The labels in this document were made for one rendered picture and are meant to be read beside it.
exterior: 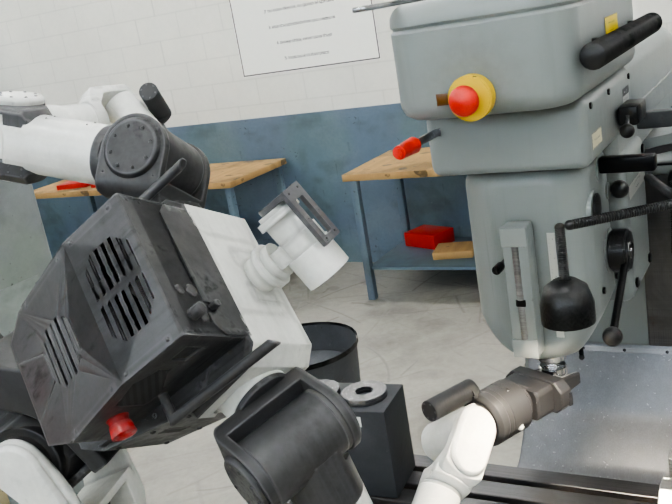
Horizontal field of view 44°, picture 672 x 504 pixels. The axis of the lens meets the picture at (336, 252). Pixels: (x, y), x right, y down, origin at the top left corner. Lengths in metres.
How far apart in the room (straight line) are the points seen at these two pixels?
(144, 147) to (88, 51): 6.61
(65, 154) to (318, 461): 0.57
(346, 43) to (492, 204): 4.97
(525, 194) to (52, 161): 0.69
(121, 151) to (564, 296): 0.61
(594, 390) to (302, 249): 0.95
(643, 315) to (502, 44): 0.85
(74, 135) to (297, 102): 5.30
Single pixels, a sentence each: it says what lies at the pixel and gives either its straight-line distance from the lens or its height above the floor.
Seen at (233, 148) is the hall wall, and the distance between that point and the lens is 6.91.
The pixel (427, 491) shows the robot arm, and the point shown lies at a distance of 1.27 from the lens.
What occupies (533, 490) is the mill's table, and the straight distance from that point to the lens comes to 1.67.
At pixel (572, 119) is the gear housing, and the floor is 1.70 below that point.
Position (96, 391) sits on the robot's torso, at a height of 1.53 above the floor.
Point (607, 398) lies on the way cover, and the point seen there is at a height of 1.04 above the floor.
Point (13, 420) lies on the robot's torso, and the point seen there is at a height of 1.43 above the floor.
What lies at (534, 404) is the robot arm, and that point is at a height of 1.24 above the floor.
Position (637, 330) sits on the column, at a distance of 1.83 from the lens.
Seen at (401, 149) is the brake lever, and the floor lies 1.70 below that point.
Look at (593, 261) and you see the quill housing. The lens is 1.34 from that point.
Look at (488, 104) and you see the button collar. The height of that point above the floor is 1.75.
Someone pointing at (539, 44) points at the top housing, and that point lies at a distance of 1.11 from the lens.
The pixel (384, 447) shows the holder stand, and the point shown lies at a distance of 1.63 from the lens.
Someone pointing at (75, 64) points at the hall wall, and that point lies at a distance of 7.86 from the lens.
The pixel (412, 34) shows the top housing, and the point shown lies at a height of 1.85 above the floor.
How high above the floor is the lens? 1.90
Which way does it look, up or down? 16 degrees down
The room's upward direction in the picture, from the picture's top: 10 degrees counter-clockwise
